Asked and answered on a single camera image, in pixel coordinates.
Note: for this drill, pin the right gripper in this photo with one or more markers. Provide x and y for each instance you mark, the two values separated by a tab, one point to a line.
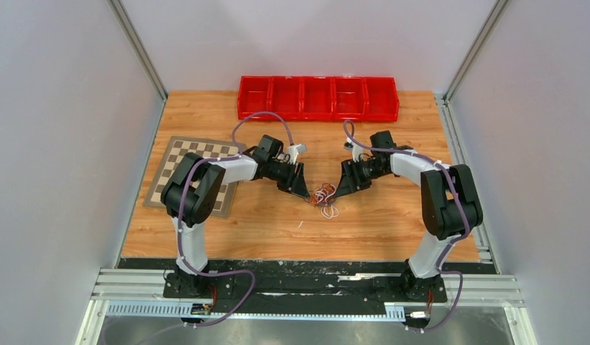
353	182

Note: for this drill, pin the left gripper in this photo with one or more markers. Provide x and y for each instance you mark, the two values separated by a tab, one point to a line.
299	186

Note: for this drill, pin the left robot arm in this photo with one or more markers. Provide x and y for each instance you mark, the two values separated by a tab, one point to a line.
191	193

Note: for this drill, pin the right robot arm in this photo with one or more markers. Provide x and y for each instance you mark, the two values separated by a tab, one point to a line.
449	200

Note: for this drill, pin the red bin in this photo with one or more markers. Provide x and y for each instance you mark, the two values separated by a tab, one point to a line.
253	95
349	99
285	97
383	102
317	99

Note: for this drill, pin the checkered chessboard mat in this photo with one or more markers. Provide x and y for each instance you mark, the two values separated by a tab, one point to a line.
177	148

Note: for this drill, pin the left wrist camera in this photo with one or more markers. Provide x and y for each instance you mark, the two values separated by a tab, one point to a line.
293	151

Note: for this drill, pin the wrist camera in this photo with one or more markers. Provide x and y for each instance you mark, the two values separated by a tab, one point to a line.
355	149
293	151

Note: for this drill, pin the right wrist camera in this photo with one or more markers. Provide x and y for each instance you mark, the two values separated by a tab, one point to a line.
355	149

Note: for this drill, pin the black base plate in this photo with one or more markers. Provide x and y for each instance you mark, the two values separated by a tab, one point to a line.
294	287

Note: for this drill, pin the aluminium front rail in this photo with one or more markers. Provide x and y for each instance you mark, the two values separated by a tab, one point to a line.
140	293

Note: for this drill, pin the right aluminium frame post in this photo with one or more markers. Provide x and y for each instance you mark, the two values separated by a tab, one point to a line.
479	42

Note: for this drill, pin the aluminium frame post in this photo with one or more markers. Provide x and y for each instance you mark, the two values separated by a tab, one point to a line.
135	41
479	42

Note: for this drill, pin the left aluminium frame post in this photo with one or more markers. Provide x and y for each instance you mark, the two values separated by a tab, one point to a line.
135	41

